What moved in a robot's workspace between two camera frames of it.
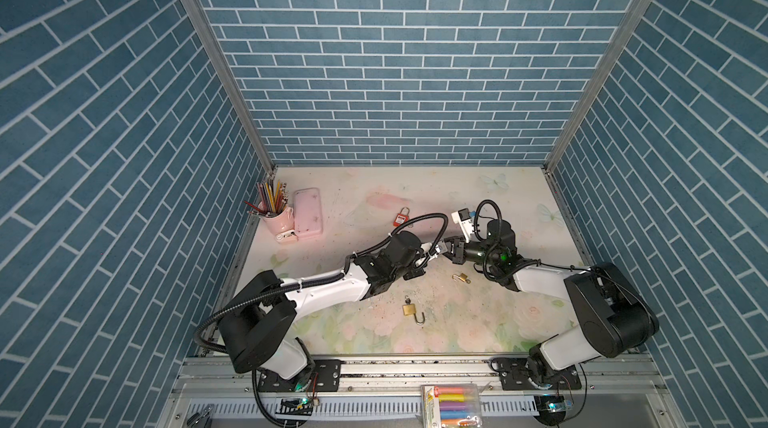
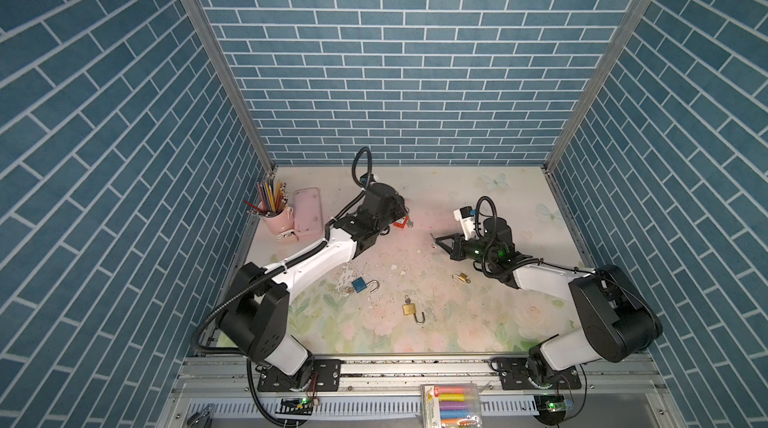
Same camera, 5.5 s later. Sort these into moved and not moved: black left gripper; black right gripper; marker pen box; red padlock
Moved: black left gripper
Not moved: marker pen box; black right gripper; red padlock
